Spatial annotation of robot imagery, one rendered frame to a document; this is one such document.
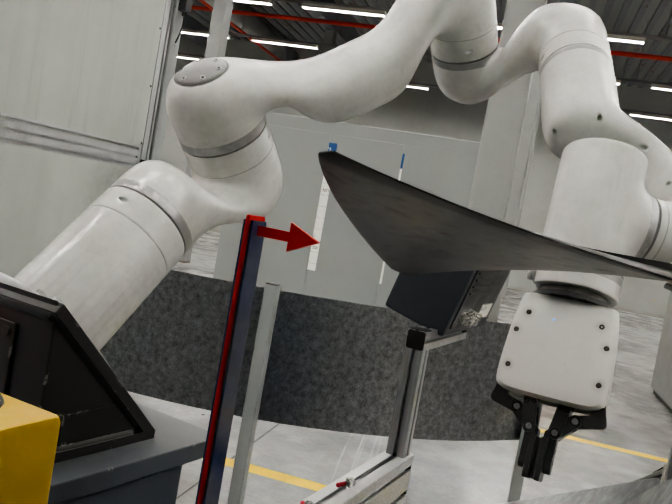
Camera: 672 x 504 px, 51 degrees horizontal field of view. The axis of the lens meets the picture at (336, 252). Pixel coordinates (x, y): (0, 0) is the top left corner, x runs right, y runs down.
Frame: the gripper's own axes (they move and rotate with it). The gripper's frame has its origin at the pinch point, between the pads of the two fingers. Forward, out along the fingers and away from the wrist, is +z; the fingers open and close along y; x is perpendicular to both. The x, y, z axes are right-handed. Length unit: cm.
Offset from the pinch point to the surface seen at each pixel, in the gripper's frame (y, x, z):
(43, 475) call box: -19.6, -39.5, 9.4
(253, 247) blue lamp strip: -22.7, -22.1, -9.2
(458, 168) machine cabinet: -178, 495, -236
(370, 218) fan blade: -11.9, -25.4, -12.3
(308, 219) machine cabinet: -305, 492, -165
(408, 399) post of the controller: -23.9, 33.8, -3.9
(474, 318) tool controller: -18.7, 39.5, -19.3
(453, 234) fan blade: -5.6, -25.0, -12.3
